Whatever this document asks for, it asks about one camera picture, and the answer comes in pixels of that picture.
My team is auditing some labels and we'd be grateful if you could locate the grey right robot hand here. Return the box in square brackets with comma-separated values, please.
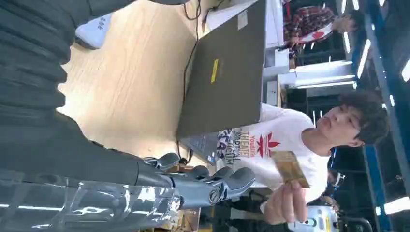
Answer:
[0, 111, 256, 232]

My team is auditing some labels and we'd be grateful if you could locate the person's left hand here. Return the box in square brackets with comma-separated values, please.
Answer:
[263, 181, 309, 225]

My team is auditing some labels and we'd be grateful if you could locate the white round machine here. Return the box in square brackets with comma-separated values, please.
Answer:
[287, 204, 341, 232]

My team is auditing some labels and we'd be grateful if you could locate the white background desk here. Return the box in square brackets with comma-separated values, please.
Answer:
[263, 48, 357, 107]

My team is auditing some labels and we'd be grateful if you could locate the grey laptop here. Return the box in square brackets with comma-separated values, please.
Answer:
[176, 0, 267, 164]

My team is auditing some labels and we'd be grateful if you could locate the white flat device box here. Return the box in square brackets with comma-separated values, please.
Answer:
[75, 13, 113, 50]

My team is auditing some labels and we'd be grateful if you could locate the person in plaid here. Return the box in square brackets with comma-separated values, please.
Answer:
[283, 5, 363, 49]

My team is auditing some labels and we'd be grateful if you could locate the black laptop cable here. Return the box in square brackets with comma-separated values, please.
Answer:
[175, 0, 203, 161]

